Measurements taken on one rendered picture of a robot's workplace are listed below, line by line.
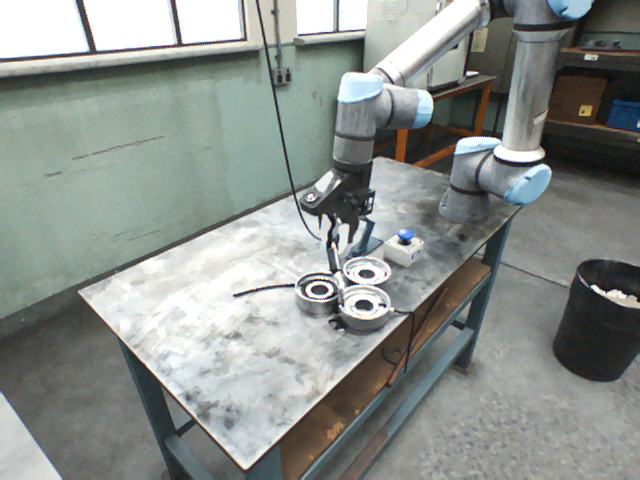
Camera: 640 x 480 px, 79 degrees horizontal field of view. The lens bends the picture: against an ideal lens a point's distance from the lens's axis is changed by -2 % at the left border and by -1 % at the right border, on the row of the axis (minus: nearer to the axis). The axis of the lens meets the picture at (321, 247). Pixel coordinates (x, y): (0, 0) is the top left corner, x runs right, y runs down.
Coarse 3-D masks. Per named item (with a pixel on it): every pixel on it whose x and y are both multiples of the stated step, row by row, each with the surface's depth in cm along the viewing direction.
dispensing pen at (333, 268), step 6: (330, 240) 85; (330, 252) 82; (330, 258) 82; (330, 264) 82; (336, 264) 81; (330, 270) 82; (336, 270) 82; (336, 276) 82; (342, 282) 82; (342, 288) 81; (342, 294) 81; (342, 300) 81
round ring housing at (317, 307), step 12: (312, 276) 89; (324, 276) 89; (312, 288) 86; (324, 288) 87; (300, 300) 82; (312, 300) 80; (324, 300) 80; (336, 300) 81; (312, 312) 83; (324, 312) 82
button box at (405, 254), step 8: (392, 240) 99; (400, 240) 98; (408, 240) 98; (416, 240) 99; (392, 248) 97; (400, 248) 96; (408, 248) 96; (416, 248) 96; (384, 256) 100; (392, 256) 98; (400, 256) 96; (408, 256) 95; (416, 256) 98; (400, 264) 97; (408, 264) 96
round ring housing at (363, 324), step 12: (348, 288) 83; (360, 288) 84; (372, 288) 84; (360, 300) 82; (372, 300) 82; (384, 300) 82; (360, 312) 79; (372, 312) 79; (384, 312) 77; (348, 324) 78; (360, 324) 76; (372, 324) 76
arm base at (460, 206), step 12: (456, 192) 114; (468, 192) 112; (480, 192) 112; (444, 204) 120; (456, 204) 115; (468, 204) 113; (480, 204) 113; (444, 216) 119; (456, 216) 115; (468, 216) 114; (480, 216) 114
